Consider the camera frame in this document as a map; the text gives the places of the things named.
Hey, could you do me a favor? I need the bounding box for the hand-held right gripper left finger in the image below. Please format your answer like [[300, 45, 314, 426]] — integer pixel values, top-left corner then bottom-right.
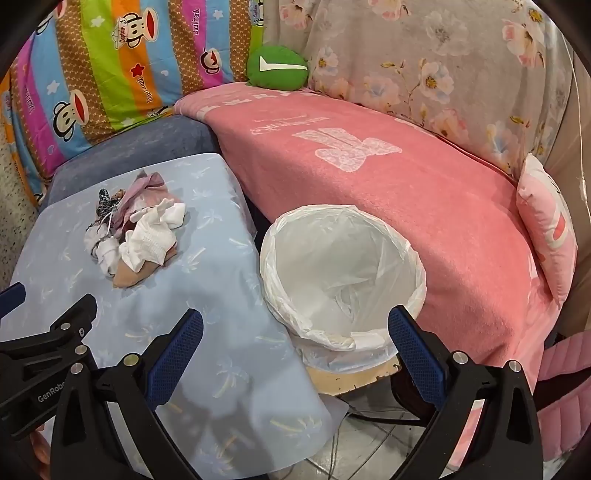
[[50, 308, 204, 480]]

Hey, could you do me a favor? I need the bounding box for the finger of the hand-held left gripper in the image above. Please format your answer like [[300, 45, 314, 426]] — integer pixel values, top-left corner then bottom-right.
[[0, 294, 99, 393], [0, 282, 27, 320]]

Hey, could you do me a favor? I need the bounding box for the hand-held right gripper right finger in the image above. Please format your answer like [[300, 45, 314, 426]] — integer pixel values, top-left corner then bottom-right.
[[388, 305, 543, 480]]

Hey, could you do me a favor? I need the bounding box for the white and grey sock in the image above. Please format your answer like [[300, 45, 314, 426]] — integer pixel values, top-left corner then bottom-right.
[[84, 224, 122, 277]]

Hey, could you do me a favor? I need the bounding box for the beige cloth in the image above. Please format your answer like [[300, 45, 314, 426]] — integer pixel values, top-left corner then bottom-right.
[[112, 249, 178, 290]]

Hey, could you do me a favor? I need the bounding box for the white ribbed sock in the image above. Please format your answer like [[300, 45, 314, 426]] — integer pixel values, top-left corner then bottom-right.
[[119, 220, 179, 273]]

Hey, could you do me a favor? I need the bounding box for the bin with white plastic liner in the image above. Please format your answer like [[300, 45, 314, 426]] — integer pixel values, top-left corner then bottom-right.
[[259, 204, 428, 374]]

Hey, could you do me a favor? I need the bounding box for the black and white patterned scrunchie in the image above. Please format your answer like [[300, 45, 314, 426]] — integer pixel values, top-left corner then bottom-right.
[[95, 188, 123, 220]]

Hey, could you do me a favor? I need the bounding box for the white cloth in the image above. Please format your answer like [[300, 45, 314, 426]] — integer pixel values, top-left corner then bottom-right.
[[150, 198, 188, 230]]

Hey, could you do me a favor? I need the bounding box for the pink cloth bag with strap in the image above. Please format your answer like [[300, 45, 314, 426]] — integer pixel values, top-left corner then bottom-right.
[[117, 171, 183, 232]]

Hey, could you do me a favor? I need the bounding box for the wooden stool board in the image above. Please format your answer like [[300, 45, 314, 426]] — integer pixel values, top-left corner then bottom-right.
[[302, 359, 400, 398]]

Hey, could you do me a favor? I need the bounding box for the pink padded chair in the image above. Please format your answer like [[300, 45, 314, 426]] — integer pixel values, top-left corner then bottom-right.
[[540, 332, 591, 462]]

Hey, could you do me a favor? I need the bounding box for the pink blanket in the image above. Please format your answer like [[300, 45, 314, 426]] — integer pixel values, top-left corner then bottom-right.
[[173, 85, 561, 444]]

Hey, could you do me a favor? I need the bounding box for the pink printed pillow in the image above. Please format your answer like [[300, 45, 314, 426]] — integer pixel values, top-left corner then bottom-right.
[[516, 153, 579, 308]]

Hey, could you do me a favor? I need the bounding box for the blue-grey velvet cushion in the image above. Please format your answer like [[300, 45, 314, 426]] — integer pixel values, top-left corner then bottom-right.
[[44, 115, 218, 206]]

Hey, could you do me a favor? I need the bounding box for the green plush cushion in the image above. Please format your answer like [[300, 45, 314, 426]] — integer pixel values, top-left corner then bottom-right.
[[246, 45, 309, 89]]

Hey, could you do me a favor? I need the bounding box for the black floor cable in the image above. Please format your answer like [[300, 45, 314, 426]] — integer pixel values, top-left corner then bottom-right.
[[344, 401, 432, 428]]

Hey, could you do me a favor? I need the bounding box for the thin white cord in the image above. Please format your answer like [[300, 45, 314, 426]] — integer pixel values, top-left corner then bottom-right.
[[561, 28, 590, 208]]

